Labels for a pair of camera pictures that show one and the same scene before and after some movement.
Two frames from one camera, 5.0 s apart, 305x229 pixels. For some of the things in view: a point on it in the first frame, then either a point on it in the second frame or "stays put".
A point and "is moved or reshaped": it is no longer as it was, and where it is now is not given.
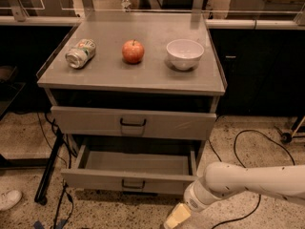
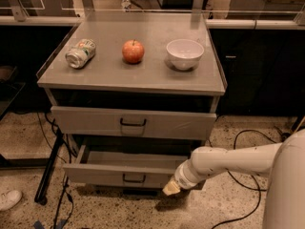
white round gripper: x=192 y=198 to x=182 y=177
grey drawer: x=131 y=172 is moved or reshaped
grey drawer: x=133 y=122 stays put
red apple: x=132 y=52 stays put
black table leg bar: x=49 y=169 stays put
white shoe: x=9 y=198 stays put
